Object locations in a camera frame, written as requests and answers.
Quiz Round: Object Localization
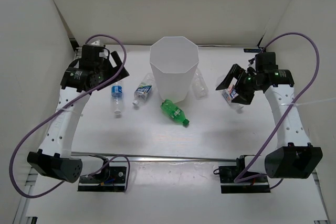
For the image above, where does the white octagonal plastic bin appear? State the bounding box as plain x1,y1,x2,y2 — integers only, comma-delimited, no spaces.
150,36,199,103

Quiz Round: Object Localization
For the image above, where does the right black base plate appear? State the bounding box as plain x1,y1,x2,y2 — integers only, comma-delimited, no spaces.
213,156,270,194

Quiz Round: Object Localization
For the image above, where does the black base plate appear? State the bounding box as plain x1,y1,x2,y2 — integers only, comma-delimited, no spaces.
213,156,270,194
77,162,129,193

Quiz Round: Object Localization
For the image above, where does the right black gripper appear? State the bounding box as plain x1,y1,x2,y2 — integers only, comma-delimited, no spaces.
216,64,262,105

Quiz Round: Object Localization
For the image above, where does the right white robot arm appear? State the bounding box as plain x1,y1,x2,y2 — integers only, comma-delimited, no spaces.
216,52,323,179

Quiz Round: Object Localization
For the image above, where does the clear crumpled bottle behind bin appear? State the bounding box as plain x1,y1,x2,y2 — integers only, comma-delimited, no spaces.
192,68,208,100

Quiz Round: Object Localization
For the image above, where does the clear bottle red blue label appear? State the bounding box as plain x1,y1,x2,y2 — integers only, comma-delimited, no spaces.
222,84,244,113

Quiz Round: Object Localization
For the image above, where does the green plastic bottle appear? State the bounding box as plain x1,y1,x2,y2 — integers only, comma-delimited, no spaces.
160,99,190,126

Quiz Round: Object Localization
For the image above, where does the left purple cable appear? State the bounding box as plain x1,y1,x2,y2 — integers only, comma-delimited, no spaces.
9,34,130,198

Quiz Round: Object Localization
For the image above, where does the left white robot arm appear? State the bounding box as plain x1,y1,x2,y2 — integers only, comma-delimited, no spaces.
27,40,129,183

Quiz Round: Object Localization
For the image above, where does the clear bottle white green label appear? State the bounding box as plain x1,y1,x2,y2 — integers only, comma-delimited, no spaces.
132,73,156,108

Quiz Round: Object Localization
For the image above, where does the aluminium rail bar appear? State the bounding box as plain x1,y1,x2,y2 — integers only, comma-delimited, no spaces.
71,152,236,163

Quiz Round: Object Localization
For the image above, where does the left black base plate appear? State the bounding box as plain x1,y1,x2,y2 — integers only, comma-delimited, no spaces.
77,162,129,193

